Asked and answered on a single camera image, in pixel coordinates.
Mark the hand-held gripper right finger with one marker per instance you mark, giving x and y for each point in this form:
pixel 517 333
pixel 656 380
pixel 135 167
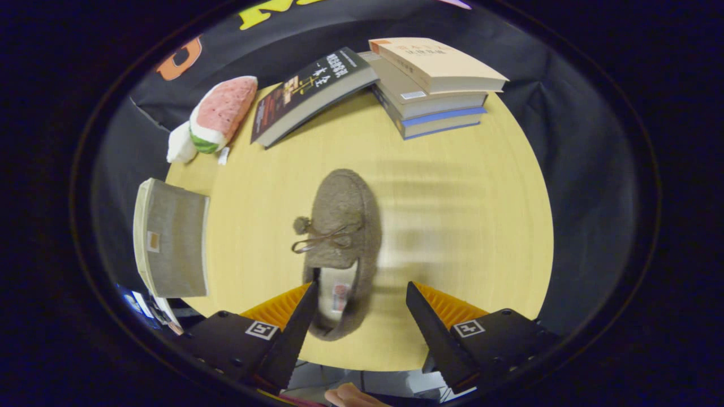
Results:
pixel 432 333

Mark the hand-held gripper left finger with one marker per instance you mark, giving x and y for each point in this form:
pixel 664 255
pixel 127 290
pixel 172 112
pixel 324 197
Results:
pixel 294 333

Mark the brown fuzzy shoe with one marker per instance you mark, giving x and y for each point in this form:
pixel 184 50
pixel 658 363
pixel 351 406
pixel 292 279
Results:
pixel 342 203

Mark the grey fabric storage box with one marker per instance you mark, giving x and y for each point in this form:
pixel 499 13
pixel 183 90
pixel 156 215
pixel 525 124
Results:
pixel 175 243

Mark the blue printed box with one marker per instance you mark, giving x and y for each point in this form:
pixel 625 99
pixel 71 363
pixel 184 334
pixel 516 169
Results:
pixel 131 301

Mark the white flat device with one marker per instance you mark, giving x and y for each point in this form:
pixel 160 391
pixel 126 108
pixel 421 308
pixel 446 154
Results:
pixel 164 314

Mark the blue cover book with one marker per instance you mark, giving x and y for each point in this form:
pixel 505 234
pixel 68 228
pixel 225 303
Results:
pixel 447 121

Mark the white plush toy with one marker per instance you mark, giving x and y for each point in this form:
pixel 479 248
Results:
pixel 180 147

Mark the watermelon slice plush toy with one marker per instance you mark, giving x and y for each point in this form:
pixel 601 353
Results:
pixel 223 107

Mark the black cover book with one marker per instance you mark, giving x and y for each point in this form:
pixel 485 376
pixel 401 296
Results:
pixel 305 90

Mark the grey cover book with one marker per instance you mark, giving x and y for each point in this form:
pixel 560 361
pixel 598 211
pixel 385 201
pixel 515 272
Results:
pixel 407 90

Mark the beige cover book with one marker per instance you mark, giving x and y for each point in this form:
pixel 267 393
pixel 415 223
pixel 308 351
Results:
pixel 435 62

